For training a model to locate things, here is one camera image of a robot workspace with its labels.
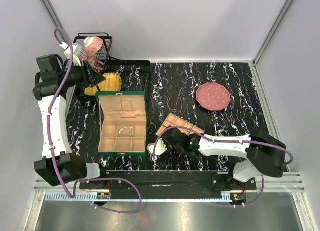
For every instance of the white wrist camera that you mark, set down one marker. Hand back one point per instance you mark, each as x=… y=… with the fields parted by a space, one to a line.
x=75 y=55
x=156 y=150

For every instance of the pink patterned cup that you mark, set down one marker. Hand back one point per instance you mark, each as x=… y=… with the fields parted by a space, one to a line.
x=93 y=61

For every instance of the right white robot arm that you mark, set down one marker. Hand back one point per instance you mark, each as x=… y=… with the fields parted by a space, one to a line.
x=262 y=153

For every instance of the pink patterned ceramic bowl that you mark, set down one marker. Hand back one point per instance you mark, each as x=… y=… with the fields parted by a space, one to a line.
x=92 y=45

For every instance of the small green jewelry tray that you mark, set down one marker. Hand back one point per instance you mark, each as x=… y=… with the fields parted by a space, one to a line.
x=173 y=120

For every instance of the black wire dish rack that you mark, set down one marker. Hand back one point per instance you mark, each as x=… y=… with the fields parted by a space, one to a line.
x=135 y=74

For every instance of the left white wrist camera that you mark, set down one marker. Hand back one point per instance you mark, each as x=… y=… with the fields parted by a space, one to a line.
x=75 y=55

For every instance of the pink polka dot plate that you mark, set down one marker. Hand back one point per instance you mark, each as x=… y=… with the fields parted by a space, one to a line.
x=213 y=96

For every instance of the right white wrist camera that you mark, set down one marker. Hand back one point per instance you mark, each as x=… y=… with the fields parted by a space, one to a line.
x=156 y=150

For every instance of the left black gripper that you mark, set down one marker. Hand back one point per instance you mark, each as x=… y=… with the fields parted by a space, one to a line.
x=90 y=77

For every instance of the large green jewelry box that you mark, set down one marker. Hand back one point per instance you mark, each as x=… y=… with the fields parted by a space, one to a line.
x=123 y=123

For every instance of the yellow woven tray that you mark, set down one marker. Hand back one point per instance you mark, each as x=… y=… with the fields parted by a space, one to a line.
x=112 y=83

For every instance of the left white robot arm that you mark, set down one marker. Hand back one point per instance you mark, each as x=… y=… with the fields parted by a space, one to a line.
x=58 y=162

